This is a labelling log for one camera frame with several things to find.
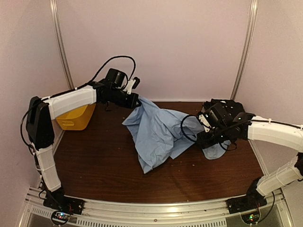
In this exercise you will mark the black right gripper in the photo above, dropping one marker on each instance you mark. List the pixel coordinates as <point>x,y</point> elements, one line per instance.
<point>205,142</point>

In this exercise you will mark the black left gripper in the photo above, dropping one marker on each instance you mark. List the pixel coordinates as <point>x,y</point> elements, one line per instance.
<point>130,104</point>

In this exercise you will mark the light blue long sleeve shirt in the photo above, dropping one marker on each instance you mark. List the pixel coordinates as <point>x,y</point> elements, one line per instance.
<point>159,134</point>

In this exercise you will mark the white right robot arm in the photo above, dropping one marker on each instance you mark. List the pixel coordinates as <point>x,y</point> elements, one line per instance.
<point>278,145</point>

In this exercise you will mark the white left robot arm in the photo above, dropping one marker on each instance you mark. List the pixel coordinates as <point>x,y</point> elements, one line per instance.
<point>39,126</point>

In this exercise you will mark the black folded button shirt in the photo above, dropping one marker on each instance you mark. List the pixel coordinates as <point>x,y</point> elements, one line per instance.
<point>232,107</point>

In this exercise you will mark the yellow plastic basket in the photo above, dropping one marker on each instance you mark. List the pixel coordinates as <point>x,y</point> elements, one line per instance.
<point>76,120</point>

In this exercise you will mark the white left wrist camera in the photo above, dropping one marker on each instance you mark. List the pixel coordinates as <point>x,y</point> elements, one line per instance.
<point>131,84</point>

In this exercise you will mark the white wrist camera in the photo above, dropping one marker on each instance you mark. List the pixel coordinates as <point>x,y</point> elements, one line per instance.
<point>131,84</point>
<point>204,122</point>

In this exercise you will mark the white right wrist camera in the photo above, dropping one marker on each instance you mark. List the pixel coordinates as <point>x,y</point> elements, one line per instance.
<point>204,122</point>

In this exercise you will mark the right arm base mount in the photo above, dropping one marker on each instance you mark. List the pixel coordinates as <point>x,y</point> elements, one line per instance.
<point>245,203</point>

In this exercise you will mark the aluminium front rail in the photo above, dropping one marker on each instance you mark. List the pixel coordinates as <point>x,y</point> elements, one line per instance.
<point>211,213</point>

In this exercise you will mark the aluminium right corner post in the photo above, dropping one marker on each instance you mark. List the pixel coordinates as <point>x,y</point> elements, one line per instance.
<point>246,47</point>

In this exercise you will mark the aluminium corner post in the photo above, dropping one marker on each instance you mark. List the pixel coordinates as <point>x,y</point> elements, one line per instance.
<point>246,47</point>
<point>60,44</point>

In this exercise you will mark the aluminium left corner post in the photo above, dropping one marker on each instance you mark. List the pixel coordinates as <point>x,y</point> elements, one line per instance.
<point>60,44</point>

